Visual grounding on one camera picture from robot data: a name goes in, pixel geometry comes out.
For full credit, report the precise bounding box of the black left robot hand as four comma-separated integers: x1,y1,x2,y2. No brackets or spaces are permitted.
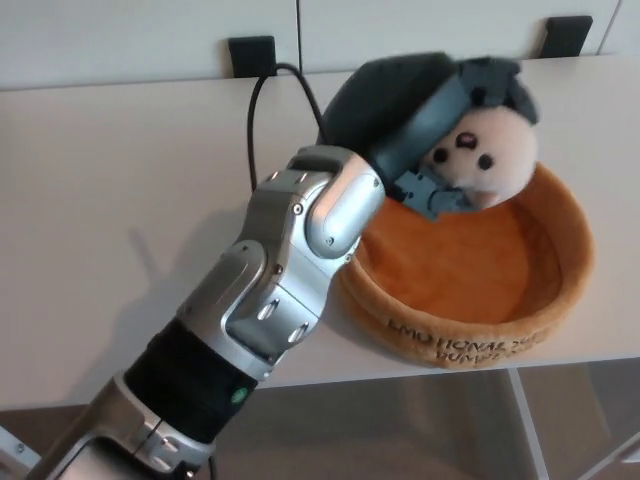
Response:
319,51,544,223

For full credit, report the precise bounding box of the cream plush dumpling toy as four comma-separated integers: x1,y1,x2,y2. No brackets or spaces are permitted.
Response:
417,102,539,209

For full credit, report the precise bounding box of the orange round plush plate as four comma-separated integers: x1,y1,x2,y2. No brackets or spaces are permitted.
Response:
335,162,597,371

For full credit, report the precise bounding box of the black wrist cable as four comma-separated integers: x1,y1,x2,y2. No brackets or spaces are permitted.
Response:
247,62,331,194

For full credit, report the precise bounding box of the left black wall bracket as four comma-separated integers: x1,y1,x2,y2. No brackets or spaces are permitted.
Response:
227,35,276,79

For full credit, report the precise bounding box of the black wall bracket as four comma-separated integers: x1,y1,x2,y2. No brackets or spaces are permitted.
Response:
227,35,276,79
544,16,594,59

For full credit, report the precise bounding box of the right black wall bracket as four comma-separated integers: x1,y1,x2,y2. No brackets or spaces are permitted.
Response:
544,16,594,59

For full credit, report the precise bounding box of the white table leg frame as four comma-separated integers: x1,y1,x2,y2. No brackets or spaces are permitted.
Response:
0,423,42,480
505,367,640,480

